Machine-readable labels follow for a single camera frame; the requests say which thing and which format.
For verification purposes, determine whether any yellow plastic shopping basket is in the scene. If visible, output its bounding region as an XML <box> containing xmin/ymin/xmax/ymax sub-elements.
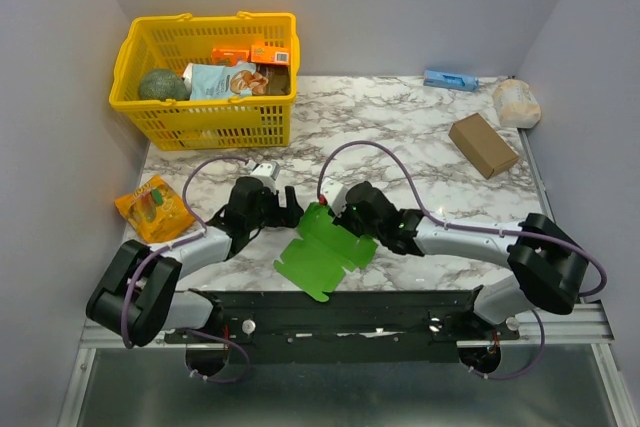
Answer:
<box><xmin>109</xmin><ymin>11</ymin><xmax>300</xmax><ymax>151</ymax></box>

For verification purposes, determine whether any green paper box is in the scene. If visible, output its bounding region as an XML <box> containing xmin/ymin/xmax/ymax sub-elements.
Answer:
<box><xmin>274</xmin><ymin>202</ymin><xmax>377</xmax><ymax>303</ymax></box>

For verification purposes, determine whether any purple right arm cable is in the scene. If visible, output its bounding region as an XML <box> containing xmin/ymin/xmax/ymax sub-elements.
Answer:
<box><xmin>316</xmin><ymin>140</ymin><xmax>608</xmax><ymax>298</ymax></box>

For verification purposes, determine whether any light blue carton box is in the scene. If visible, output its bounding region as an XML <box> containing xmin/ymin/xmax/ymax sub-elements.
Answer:
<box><xmin>423</xmin><ymin>69</ymin><xmax>479</xmax><ymax>92</ymax></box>

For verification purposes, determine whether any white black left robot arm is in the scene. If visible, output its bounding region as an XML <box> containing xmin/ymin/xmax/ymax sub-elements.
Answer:
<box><xmin>85</xmin><ymin>175</ymin><xmax>304</xmax><ymax>347</ymax></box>

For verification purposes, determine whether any brown cardboard box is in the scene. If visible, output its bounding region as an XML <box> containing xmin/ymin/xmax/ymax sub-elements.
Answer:
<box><xmin>449</xmin><ymin>113</ymin><xmax>520</xmax><ymax>179</ymax></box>

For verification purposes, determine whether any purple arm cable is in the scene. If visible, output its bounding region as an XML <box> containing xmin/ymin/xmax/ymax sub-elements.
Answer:
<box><xmin>121</xmin><ymin>156</ymin><xmax>256</xmax><ymax>350</ymax></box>
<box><xmin>316</xmin><ymin>140</ymin><xmax>608</xmax><ymax>298</ymax></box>

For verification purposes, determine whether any beige wrapped paper bag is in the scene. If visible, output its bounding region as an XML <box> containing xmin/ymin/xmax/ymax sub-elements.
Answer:
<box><xmin>493</xmin><ymin>79</ymin><xmax>542</xmax><ymax>129</ymax></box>

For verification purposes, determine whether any orange candy bag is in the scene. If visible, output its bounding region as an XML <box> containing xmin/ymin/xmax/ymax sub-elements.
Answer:
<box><xmin>114</xmin><ymin>175</ymin><xmax>195</xmax><ymax>243</ymax></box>

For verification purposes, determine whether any orange barcode box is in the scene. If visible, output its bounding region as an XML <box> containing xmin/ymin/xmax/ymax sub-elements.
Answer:
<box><xmin>249</xmin><ymin>44</ymin><xmax>291</xmax><ymax>66</ymax></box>

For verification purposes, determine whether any light blue snack pouch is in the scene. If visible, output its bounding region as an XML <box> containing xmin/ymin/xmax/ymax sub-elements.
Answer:
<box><xmin>183</xmin><ymin>62</ymin><xmax>268</xmax><ymax>101</ymax></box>

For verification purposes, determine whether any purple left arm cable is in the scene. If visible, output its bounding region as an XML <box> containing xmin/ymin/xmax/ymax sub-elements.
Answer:
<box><xmin>121</xmin><ymin>156</ymin><xmax>256</xmax><ymax>350</ymax></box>

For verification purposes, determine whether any green round melon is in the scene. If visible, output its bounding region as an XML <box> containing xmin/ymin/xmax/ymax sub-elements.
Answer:
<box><xmin>138</xmin><ymin>69</ymin><xmax>190</xmax><ymax>101</ymax></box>

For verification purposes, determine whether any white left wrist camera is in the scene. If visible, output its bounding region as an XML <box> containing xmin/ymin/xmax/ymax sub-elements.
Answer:
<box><xmin>250</xmin><ymin>161</ymin><xmax>280</xmax><ymax>194</ymax></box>

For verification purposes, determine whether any orange snack box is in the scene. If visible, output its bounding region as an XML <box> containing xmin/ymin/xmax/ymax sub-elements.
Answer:
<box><xmin>211</xmin><ymin>47</ymin><xmax>250</xmax><ymax>67</ymax></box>

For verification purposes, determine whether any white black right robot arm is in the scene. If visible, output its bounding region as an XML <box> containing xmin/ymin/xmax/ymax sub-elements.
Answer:
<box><xmin>322</xmin><ymin>182</ymin><xmax>587</xmax><ymax>339</ymax></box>

